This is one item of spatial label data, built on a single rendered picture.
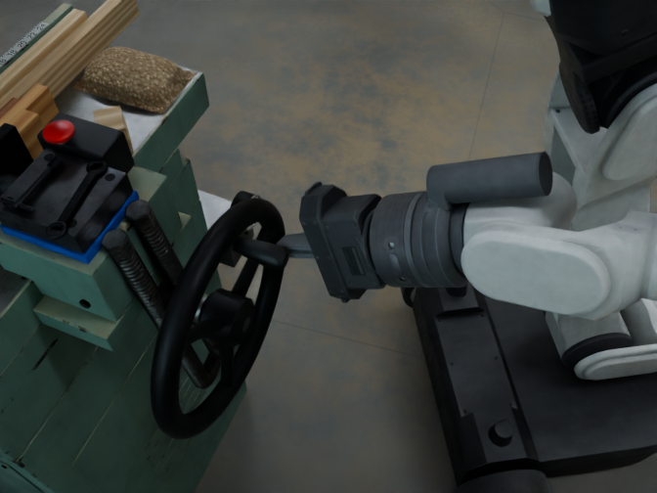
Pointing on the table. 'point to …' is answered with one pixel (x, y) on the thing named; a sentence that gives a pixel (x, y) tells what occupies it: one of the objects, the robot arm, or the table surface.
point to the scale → (22, 42)
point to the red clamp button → (59, 131)
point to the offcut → (110, 116)
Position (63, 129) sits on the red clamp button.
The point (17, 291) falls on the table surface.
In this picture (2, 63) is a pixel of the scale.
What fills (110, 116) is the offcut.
